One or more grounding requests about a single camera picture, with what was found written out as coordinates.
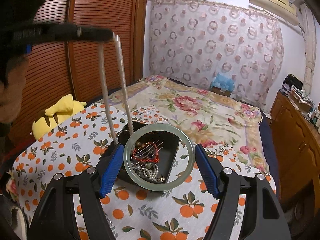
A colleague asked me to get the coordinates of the stack of folded cloths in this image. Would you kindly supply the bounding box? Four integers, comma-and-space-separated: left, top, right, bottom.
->
289, 85, 315, 113

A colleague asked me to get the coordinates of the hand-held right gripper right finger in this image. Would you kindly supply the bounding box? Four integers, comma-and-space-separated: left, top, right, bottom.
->
194, 144, 292, 240

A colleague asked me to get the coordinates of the wooden cabinet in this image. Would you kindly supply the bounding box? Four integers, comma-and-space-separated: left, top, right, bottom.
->
270, 90, 320, 205

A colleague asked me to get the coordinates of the red cord bracelet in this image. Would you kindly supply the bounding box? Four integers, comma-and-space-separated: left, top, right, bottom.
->
132, 147, 160, 164

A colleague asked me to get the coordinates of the yellow plush toy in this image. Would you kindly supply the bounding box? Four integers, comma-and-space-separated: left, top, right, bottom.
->
32, 94, 87, 140

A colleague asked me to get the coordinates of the metal hair comb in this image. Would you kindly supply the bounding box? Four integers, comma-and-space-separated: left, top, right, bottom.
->
141, 141, 164, 157

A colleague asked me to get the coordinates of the floral blanket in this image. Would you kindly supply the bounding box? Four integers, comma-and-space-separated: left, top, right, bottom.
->
100, 75, 265, 173

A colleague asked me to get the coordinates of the row of cosmetic bottles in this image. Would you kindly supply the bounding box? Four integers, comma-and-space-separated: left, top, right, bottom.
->
309, 105, 320, 133

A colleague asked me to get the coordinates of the blue plastic bag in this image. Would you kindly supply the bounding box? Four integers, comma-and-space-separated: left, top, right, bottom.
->
210, 72, 237, 90

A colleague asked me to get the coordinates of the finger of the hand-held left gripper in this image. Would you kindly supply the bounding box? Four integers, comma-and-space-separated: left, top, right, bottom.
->
77, 26, 113, 42

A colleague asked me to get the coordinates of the beige air conditioner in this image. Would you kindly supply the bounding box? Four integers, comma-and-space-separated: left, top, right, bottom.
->
249, 0, 302, 27

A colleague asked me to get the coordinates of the small cardboard box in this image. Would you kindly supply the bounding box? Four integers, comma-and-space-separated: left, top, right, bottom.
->
211, 86, 232, 97

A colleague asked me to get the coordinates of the stack of dark clothes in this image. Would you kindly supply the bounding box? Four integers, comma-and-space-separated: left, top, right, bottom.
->
282, 74, 304, 93

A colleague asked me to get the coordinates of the circle patterned sheer curtain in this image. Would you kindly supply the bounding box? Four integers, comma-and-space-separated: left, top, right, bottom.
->
149, 0, 284, 105

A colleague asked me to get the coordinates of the beige tied curtain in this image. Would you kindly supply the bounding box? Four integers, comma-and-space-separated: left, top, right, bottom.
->
300, 4, 317, 92

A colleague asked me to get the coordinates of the brown slatted wardrobe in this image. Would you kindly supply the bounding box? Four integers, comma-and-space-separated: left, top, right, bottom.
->
7, 0, 150, 145

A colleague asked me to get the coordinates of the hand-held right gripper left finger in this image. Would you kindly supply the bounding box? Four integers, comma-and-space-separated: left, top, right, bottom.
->
29, 144, 125, 240

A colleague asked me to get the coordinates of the orange fruit print cloth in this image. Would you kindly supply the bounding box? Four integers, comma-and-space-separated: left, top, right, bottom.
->
11, 102, 277, 240

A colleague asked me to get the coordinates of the pale green jade bangle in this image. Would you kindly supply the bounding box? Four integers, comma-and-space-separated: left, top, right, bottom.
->
124, 123, 194, 190

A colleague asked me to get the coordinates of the black box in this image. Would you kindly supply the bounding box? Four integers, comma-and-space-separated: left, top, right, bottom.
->
100, 120, 180, 195

